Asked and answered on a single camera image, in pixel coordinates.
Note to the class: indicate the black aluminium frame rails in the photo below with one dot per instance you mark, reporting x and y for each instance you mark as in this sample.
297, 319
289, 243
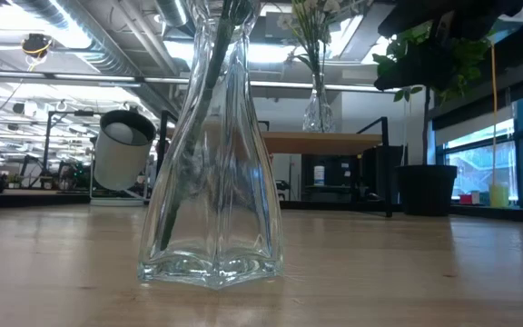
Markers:
506, 213

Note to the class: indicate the green potted plant black pot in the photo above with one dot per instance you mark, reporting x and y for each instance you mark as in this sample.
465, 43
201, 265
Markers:
425, 188

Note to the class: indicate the silver ventilation duct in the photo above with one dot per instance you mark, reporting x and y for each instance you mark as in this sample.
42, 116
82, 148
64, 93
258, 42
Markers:
84, 32

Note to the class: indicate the small red box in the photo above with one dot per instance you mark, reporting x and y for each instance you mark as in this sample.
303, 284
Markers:
466, 199

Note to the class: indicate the clear glass vase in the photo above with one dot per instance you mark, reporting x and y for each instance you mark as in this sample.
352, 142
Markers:
243, 218
318, 118

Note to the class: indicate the white plastic container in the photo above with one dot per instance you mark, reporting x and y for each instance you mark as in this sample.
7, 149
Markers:
319, 175

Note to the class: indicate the black ceiling camera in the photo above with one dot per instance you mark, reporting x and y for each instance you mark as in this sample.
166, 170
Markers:
36, 44

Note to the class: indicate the dark purple artificial flower stem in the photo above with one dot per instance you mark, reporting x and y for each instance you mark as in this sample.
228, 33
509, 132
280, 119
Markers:
209, 91

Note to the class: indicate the black cabinet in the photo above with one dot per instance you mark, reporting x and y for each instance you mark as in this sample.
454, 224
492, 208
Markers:
338, 177

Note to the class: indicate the white artificial flower bunch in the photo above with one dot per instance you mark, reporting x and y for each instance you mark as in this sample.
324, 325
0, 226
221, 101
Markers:
314, 41

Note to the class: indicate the wooden shelf black metal frame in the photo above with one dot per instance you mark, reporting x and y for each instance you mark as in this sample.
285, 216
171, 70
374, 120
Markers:
325, 143

